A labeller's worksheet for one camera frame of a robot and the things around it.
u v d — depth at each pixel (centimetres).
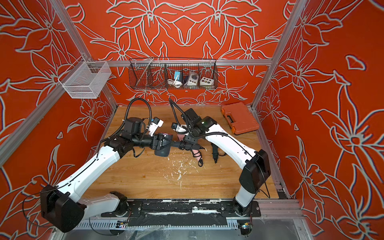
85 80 89
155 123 67
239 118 117
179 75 85
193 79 90
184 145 71
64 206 38
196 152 89
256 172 42
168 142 67
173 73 99
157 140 64
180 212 73
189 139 70
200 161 87
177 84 86
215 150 92
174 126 69
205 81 94
